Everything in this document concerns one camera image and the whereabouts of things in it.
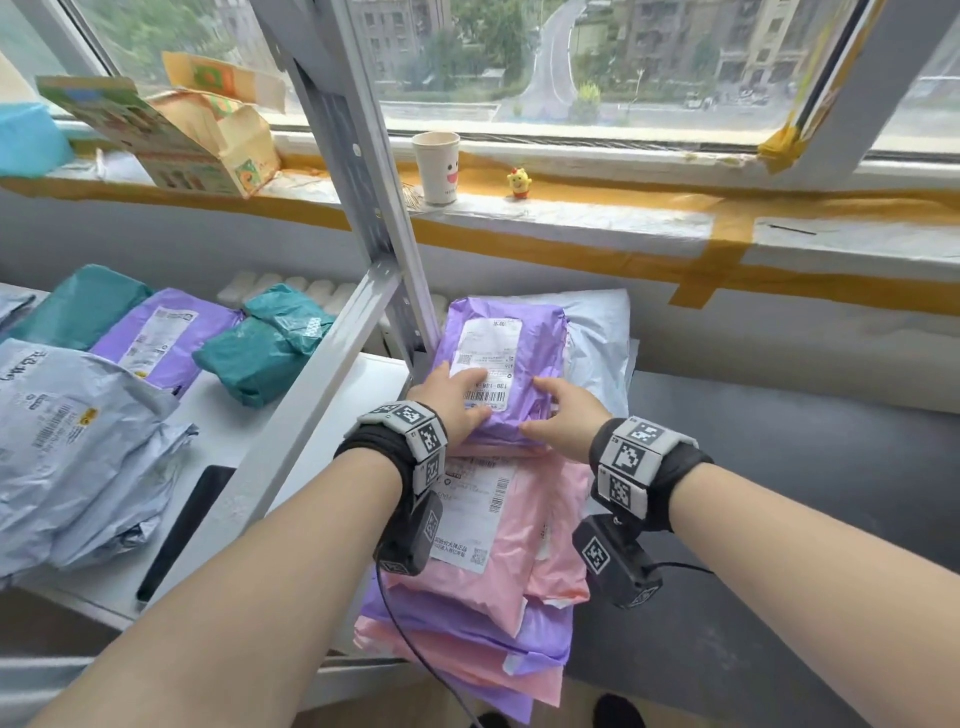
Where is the person's right hand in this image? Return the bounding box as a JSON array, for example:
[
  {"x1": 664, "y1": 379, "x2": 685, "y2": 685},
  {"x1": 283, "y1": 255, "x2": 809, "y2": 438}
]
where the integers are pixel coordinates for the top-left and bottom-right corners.
[{"x1": 519, "y1": 377, "x2": 613, "y2": 464}]

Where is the person's left hand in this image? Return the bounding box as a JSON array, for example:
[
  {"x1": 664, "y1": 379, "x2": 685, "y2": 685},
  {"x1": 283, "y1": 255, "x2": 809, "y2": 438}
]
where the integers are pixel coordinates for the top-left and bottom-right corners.
[{"x1": 407, "y1": 362, "x2": 495, "y2": 455}]

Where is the grey-white mailer bag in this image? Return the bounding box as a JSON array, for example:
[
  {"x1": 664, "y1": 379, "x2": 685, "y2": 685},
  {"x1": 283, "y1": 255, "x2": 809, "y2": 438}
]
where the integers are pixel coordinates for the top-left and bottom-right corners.
[{"x1": 509, "y1": 288, "x2": 633, "y2": 421}]

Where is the pink plastic package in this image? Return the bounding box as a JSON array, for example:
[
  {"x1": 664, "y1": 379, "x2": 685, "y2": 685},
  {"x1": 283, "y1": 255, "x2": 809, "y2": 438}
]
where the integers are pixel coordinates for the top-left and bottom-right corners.
[
  {"x1": 352, "y1": 614, "x2": 565, "y2": 708},
  {"x1": 524, "y1": 457, "x2": 595, "y2": 609},
  {"x1": 382, "y1": 449, "x2": 558, "y2": 639}
]

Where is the teal mailer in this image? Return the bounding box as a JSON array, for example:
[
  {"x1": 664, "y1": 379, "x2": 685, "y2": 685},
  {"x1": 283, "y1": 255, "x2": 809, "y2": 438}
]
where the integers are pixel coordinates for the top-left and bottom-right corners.
[
  {"x1": 193, "y1": 283, "x2": 337, "y2": 409},
  {"x1": 5, "y1": 263, "x2": 155, "y2": 352}
]

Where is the person's right forearm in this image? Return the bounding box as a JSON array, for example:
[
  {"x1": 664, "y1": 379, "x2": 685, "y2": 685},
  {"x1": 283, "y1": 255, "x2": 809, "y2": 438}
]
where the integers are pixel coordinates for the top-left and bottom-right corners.
[{"x1": 667, "y1": 462, "x2": 960, "y2": 728}]

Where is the person's left forearm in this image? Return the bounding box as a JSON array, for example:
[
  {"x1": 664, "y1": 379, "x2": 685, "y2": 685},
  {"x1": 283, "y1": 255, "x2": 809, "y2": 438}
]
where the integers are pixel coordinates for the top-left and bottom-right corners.
[{"x1": 29, "y1": 449, "x2": 406, "y2": 728}]

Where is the left marker wristband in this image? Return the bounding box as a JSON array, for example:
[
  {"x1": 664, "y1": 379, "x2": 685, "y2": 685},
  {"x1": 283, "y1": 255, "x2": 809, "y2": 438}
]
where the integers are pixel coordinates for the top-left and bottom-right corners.
[{"x1": 335, "y1": 401, "x2": 450, "y2": 519}]

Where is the marker wristband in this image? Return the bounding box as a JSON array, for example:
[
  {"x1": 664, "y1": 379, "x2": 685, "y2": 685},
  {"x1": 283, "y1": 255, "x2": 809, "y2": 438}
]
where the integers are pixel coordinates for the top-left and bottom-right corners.
[
  {"x1": 588, "y1": 416, "x2": 715, "y2": 534},
  {"x1": 335, "y1": 401, "x2": 450, "y2": 519}
]

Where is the right marker wristband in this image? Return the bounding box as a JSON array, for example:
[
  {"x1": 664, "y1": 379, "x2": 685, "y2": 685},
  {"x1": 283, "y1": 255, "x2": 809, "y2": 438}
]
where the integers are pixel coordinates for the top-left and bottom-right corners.
[{"x1": 588, "y1": 416, "x2": 715, "y2": 534}]

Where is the white metal shelf rack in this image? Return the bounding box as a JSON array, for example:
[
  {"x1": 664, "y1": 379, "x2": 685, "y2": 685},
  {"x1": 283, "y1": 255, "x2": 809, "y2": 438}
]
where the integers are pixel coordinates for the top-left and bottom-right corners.
[{"x1": 0, "y1": 0, "x2": 444, "y2": 710}]

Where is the white radiator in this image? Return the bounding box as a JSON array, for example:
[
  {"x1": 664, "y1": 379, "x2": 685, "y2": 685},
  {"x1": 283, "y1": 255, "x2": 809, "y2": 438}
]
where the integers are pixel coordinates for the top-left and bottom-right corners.
[{"x1": 217, "y1": 269, "x2": 451, "y2": 354}]

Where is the white paper cup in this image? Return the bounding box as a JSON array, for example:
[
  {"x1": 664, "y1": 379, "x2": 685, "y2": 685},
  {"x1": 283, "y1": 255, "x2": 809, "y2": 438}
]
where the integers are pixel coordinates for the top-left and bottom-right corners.
[{"x1": 410, "y1": 131, "x2": 462, "y2": 208}]

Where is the black smartphone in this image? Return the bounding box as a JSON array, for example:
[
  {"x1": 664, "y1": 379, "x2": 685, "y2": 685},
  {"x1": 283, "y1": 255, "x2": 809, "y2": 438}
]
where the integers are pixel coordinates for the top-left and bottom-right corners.
[{"x1": 136, "y1": 464, "x2": 238, "y2": 604}]

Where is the yellow tape piece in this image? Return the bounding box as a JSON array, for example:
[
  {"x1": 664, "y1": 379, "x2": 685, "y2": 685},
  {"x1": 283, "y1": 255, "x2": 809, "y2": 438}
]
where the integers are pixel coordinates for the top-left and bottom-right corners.
[{"x1": 757, "y1": 123, "x2": 808, "y2": 175}]

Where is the colourful printed paper box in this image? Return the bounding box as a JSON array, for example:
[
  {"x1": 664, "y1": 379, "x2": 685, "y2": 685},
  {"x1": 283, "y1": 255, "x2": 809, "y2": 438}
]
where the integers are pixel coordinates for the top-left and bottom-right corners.
[{"x1": 35, "y1": 50, "x2": 288, "y2": 200}]

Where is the clear grey plastic bag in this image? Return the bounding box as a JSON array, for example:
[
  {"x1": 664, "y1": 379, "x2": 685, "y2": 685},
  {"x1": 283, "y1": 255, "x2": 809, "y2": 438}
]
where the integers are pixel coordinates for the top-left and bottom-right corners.
[{"x1": 0, "y1": 338, "x2": 181, "y2": 579}]

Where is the white framed window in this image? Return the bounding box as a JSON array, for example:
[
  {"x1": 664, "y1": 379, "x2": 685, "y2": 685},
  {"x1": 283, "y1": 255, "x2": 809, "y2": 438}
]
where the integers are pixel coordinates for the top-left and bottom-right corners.
[{"x1": 0, "y1": 0, "x2": 960, "y2": 193}]

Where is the blue plastic basket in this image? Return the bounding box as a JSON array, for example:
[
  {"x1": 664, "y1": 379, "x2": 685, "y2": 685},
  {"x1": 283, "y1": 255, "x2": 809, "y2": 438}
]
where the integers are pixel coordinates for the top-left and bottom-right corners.
[{"x1": 0, "y1": 101, "x2": 76, "y2": 180}]

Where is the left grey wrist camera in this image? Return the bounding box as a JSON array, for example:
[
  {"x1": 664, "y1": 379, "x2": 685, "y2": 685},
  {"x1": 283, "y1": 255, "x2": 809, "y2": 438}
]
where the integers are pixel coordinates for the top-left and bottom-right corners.
[{"x1": 373, "y1": 491, "x2": 445, "y2": 579}]

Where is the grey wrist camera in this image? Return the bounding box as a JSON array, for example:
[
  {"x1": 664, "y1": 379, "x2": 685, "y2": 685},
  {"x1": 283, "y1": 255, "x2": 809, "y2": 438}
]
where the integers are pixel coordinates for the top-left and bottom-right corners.
[
  {"x1": 373, "y1": 491, "x2": 445, "y2": 579},
  {"x1": 572, "y1": 515, "x2": 665, "y2": 610}
]

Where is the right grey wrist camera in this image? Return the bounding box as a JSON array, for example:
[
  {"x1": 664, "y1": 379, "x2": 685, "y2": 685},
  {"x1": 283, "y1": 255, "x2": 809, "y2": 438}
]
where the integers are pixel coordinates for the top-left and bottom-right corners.
[{"x1": 572, "y1": 515, "x2": 665, "y2": 610}]

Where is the left black camera cable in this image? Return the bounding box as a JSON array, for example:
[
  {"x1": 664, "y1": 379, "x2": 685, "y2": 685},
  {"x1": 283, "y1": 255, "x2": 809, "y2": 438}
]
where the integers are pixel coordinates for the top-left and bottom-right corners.
[{"x1": 374, "y1": 573, "x2": 481, "y2": 728}]

